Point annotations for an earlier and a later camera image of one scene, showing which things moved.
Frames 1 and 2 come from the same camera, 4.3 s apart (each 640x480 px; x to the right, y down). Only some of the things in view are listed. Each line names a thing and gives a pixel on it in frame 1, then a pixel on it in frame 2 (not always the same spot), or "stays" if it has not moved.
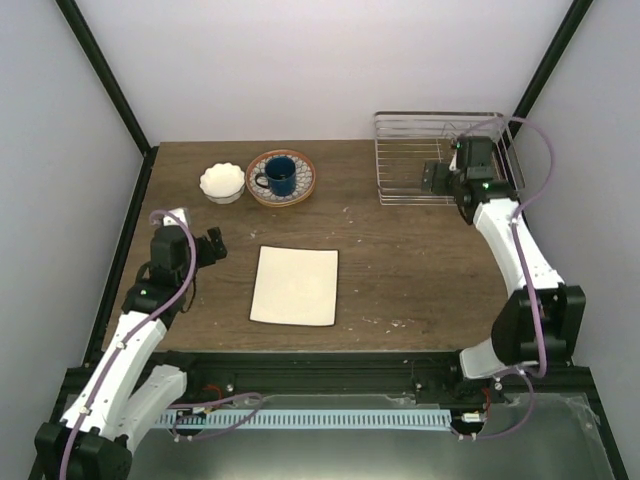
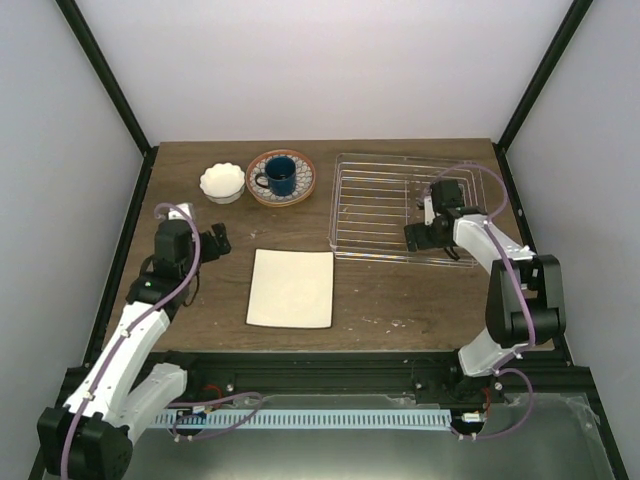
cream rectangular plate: (295, 285) stays
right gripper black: (438, 185) -> (421, 243)
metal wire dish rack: (406, 140) -> (374, 197)
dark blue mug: (282, 175) stays
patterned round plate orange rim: (304, 185) stays
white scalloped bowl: (222, 183) stays
